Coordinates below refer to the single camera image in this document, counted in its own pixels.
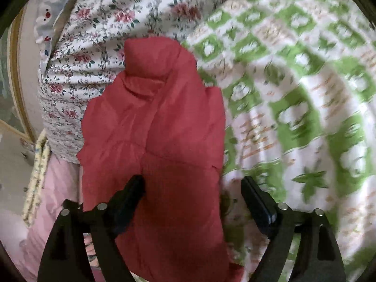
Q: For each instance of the green patterned blanket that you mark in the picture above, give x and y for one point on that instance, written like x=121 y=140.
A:
x=308 y=64

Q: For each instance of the pink quilt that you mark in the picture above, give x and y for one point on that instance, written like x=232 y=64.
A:
x=55 y=182

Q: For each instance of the wooden frame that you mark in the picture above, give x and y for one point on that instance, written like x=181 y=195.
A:
x=19 y=79

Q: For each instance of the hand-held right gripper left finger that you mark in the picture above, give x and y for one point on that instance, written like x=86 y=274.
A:
x=129 y=199

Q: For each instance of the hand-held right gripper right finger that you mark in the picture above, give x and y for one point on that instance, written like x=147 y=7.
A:
x=260 y=202

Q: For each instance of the yellow floral cloth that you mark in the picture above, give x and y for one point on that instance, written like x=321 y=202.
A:
x=35 y=176

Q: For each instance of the red quilted jacket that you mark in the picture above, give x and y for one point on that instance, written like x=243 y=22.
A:
x=164 y=123

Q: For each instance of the white pillow with red dots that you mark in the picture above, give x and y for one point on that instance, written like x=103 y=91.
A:
x=50 y=6

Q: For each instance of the floral quilt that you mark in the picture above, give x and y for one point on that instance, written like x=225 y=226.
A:
x=88 y=50

